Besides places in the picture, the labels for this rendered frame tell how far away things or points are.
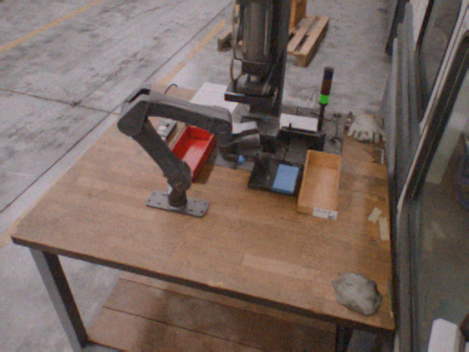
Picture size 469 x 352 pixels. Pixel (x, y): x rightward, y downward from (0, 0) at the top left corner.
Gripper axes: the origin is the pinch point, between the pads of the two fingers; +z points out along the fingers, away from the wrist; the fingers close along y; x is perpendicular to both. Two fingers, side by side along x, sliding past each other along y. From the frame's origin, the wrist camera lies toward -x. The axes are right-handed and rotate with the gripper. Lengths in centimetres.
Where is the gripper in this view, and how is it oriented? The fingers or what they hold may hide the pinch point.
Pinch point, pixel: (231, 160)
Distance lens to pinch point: 136.4
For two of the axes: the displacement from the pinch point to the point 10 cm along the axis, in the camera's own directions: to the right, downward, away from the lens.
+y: 2.1, -8.9, 4.0
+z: 0.6, 4.2, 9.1
